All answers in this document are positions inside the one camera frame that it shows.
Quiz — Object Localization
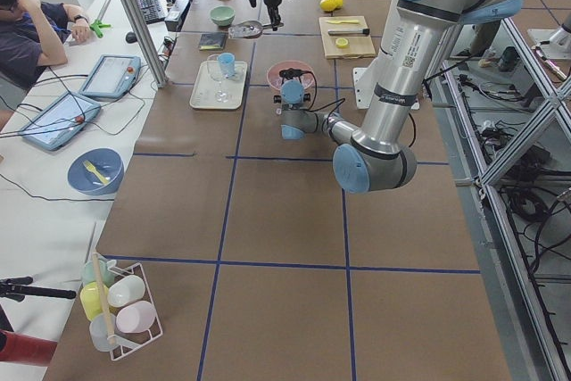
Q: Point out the steel ice scoop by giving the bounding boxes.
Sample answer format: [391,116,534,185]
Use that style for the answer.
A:
[228,21,272,39]

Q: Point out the pink bowl of ice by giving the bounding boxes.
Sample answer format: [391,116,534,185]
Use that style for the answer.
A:
[267,60,315,90]

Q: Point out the light blue plastic cup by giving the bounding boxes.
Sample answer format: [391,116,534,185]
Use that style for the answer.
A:
[218,53,236,78]

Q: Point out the white plastic cup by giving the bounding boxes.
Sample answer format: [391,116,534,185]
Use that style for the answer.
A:
[107,275,145,308]

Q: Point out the pink plastic cup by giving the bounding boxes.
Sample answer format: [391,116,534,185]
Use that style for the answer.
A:
[116,301,157,333]

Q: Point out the yellow plastic cup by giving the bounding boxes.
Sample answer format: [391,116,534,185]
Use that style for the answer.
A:
[79,281,103,321]

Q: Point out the green ceramic bowl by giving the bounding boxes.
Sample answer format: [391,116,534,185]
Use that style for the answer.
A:
[210,5,236,27]

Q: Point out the yellow lemon upper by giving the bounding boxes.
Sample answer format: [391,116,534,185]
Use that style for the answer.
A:
[319,0,337,12]

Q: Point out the halved lemon slice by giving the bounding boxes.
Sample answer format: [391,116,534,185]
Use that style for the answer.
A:
[335,37,350,49]

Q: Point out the yellow plastic knife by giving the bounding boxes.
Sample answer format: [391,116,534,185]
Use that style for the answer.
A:
[326,20,360,25]

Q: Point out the wooden cutting board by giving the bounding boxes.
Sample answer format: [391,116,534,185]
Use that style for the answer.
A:
[319,15,377,60]

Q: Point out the clear wine glass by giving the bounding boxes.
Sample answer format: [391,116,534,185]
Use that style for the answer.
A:
[207,54,229,103]

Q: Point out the cream bear serving tray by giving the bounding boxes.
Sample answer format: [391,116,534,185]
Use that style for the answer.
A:
[189,61,249,111]

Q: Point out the black keyboard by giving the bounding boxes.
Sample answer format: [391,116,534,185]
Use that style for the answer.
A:
[136,0,166,24]

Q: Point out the blue teach pendant far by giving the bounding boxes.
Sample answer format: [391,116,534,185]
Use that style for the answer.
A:
[79,54,142,100]

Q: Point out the blue teach pendant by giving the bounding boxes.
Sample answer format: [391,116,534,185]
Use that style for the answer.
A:
[79,54,142,100]
[18,91,101,151]

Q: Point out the blue bowl with fork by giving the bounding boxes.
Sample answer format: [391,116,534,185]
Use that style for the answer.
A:
[67,148,124,196]

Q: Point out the blue teach pendant near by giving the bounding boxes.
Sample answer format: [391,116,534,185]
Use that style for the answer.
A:
[18,91,101,151]

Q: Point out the seated person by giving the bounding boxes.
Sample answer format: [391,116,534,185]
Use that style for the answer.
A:
[0,0,92,132]

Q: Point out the red fire extinguisher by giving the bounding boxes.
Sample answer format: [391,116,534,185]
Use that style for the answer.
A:
[0,330,58,367]

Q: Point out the aluminium frame post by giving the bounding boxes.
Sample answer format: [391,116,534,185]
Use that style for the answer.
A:
[120,0,168,88]

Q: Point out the white wire cup rack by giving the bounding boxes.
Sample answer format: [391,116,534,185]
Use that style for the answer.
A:
[79,252,164,362]

